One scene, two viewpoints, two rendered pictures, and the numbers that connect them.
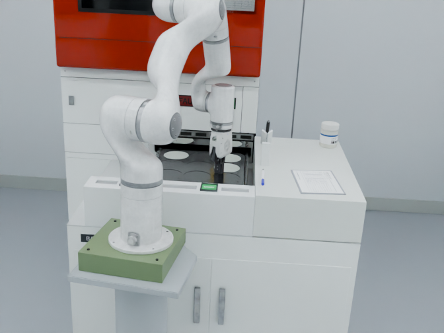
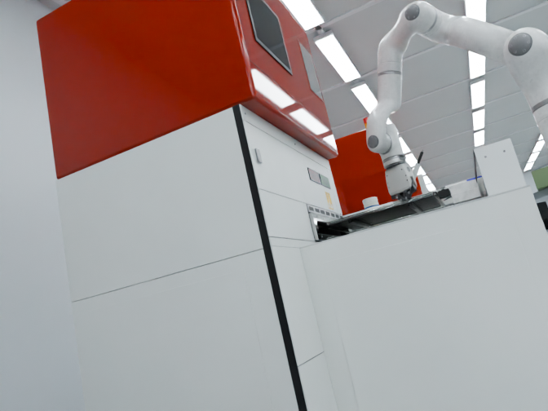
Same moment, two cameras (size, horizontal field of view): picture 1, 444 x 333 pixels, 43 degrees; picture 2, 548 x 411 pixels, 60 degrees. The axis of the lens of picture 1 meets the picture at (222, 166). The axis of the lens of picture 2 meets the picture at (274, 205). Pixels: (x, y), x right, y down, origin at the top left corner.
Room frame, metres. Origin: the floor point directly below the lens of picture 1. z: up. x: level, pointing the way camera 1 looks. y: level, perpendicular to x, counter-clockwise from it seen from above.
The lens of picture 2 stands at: (1.87, 1.80, 0.67)
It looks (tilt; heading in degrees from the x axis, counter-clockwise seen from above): 12 degrees up; 290
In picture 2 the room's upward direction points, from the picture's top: 13 degrees counter-clockwise
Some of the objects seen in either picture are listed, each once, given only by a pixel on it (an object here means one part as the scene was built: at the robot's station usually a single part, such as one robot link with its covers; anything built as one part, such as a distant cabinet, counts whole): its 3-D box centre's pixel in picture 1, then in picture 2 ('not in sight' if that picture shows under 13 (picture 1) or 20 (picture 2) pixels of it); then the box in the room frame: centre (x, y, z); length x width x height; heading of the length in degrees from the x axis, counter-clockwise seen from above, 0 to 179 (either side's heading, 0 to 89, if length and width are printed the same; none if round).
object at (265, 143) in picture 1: (265, 146); (417, 179); (1.95, -0.15, 1.03); 0.06 x 0.04 x 0.13; 178
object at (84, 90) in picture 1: (159, 117); (304, 192); (2.30, 0.27, 1.02); 0.81 x 0.03 x 0.40; 88
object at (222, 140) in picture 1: (220, 140); (399, 178); (2.00, 0.01, 1.03); 0.10 x 0.07 x 0.11; 153
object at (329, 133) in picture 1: (329, 134); (372, 208); (2.19, -0.42, 1.01); 0.07 x 0.07 x 0.10
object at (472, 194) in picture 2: not in sight; (467, 202); (1.80, 0.08, 0.87); 0.36 x 0.08 x 0.03; 88
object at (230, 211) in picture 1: (170, 205); (497, 183); (1.71, 0.16, 0.89); 0.55 x 0.09 x 0.14; 88
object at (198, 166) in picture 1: (199, 166); (388, 214); (2.07, 0.09, 0.90); 0.34 x 0.34 x 0.01; 88
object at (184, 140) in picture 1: (200, 148); (332, 230); (2.28, 0.09, 0.89); 0.44 x 0.02 x 0.10; 88
